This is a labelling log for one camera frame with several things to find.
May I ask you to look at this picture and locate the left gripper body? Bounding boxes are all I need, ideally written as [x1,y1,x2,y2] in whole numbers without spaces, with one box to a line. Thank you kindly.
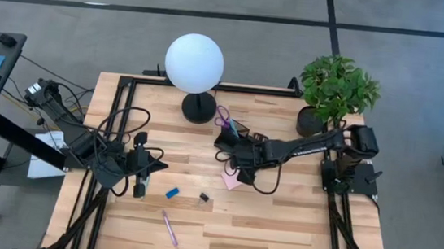
[123,129,156,200]

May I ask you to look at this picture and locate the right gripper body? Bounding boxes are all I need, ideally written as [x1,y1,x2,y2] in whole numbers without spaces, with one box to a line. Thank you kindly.
[226,129,273,188]

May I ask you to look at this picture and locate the purple handled scissors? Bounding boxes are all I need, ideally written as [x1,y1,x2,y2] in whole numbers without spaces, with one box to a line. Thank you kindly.
[212,104,233,131]

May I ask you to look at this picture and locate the blue eraser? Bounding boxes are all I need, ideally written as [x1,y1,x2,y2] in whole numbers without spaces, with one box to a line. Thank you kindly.
[164,186,181,200]

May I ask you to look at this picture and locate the pink sticky note pad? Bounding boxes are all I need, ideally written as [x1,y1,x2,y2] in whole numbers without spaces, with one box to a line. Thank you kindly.
[219,169,244,192]

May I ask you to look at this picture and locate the black mesh desk organizer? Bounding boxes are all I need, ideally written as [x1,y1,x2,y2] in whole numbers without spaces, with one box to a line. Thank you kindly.
[213,116,253,157]

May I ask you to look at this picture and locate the purple pen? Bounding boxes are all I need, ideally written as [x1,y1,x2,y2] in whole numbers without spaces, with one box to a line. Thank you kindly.
[158,209,181,247]

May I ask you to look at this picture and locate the white globe lamp black base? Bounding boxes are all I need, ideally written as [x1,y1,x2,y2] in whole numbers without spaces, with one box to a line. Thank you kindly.
[159,30,228,127]

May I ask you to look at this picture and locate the white paper box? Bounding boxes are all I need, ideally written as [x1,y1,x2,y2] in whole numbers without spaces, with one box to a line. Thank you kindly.
[27,129,73,183]

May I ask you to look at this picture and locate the green potted plant black pot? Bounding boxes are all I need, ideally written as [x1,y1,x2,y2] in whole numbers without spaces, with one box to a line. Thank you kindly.
[294,51,385,144]

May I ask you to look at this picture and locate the black computer mouse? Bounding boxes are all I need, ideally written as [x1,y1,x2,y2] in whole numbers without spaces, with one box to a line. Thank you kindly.
[0,33,18,48]

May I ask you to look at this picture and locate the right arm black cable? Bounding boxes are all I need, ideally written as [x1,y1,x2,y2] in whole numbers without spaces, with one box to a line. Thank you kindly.
[251,159,284,197]

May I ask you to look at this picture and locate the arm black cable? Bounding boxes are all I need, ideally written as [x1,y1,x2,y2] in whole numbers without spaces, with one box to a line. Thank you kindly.
[251,159,284,197]
[88,103,175,202]

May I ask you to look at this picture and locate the black aluminium table frame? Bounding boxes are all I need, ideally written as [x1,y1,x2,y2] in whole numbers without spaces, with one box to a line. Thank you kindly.
[9,63,444,249]

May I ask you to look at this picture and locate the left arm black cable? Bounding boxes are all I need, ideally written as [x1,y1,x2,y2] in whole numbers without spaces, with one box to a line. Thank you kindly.
[88,103,175,202]

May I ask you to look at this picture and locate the black frame clamp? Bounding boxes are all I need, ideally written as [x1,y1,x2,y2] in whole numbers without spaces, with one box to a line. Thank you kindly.
[286,76,304,93]
[142,62,168,78]

